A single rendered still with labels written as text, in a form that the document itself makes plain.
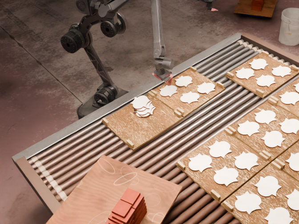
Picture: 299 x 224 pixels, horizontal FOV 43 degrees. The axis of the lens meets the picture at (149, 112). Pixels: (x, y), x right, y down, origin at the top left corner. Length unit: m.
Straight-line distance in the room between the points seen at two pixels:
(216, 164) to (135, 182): 0.50
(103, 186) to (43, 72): 2.92
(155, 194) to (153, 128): 0.59
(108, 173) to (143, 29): 3.45
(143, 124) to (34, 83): 2.41
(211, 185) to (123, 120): 0.75
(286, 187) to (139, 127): 0.94
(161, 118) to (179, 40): 2.61
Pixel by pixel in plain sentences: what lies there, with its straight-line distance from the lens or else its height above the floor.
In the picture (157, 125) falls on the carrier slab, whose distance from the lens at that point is 2.45.
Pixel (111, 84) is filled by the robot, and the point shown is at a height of 0.42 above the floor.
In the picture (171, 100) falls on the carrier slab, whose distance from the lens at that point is 2.62.
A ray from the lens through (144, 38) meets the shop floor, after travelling 5.08.
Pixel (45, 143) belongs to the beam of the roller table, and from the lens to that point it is 2.52.
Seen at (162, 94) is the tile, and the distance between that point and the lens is 2.66.
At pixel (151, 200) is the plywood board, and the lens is 1.96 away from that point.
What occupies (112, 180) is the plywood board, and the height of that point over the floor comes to 1.04.
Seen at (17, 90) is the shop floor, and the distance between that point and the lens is 4.62.
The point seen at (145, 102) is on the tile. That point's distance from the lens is 2.54.
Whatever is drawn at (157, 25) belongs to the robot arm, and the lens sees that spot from 2.45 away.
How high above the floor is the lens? 2.65
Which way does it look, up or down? 42 degrees down
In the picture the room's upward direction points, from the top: 5 degrees counter-clockwise
